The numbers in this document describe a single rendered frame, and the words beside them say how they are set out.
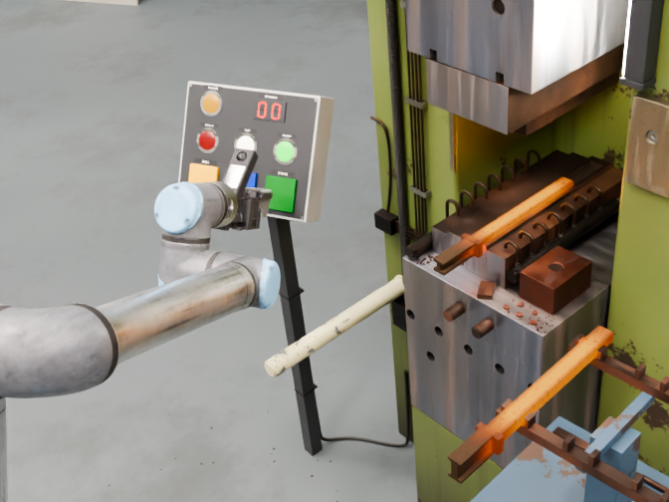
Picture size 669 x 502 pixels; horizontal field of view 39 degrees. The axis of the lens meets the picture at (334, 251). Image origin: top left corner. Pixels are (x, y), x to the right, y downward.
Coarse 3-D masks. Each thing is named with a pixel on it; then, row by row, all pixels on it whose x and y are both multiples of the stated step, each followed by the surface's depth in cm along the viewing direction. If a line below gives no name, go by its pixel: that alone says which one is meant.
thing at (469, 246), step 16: (544, 192) 199; (560, 192) 200; (528, 208) 195; (496, 224) 191; (512, 224) 192; (464, 240) 187; (480, 240) 187; (448, 256) 183; (464, 256) 187; (480, 256) 188; (448, 272) 184
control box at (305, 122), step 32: (192, 96) 216; (224, 96) 212; (256, 96) 209; (288, 96) 206; (320, 96) 204; (192, 128) 216; (224, 128) 213; (256, 128) 210; (288, 128) 207; (320, 128) 206; (192, 160) 217; (224, 160) 214; (288, 160) 207; (320, 160) 208; (320, 192) 211
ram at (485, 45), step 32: (416, 0) 170; (448, 0) 164; (480, 0) 158; (512, 0) 153; (544, 0) 151; (576, 0) 157; (608, 0) 163; (416, 32) 174; (448, 32) 168; (480, 32) 162; (512, 32) 156; (544, 32) 154; (576, 32) 161; (608, 32) 168; (448, 64) 171; (480, 64) 165; (512, 64) 159; (544, 64) 158; (576, 64) 165
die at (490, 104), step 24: (624, 48) 183; (432, 72) 176; (456, 72) 171; (576, 72) 175; (600, 72) 180; (432, 96) 179; (456, 96) 174; (480, 96) 169; (504, 96) 164; (528, 96) 167; (552, 96) 172; (480, 120) 172; (504, 120) 167; (528, 120) 170
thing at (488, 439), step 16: (592, 336) 164; (608, 336) 164; (576, 352) 161; (592, 352) 161; (560, 368) 158; (576, 368) 159; (544, 384) 155; (560, 384) 157; (528, 400) 153; (544, 400) 154; (496, 416) 151; (512, 416) 150; (480, 432) 147; (496, 432) 147; (512, 432) 150; (464, 448) 144; (480, 448) 144; (496, 448) 147; (464, 464) 144; (480, 464) 147; (464, 480) 145
